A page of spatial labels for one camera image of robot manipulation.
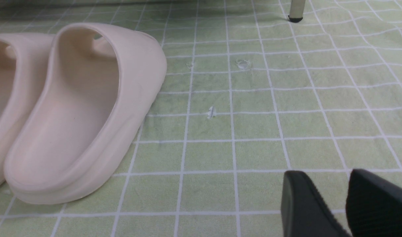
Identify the green checkered floor mat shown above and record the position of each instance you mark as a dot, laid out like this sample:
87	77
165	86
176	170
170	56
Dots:
248	95

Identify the cream slide slipper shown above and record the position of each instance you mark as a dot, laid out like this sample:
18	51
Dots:
101	82
23	69

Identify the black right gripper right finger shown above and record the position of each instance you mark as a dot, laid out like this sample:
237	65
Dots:
373	206

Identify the cream slide slipper right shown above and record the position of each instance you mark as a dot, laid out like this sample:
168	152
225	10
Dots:
101	82

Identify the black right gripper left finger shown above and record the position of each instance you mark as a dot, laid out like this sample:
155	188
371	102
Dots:
304	212

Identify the cream slide slipper left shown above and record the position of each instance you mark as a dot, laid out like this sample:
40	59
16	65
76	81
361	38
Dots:
23	69

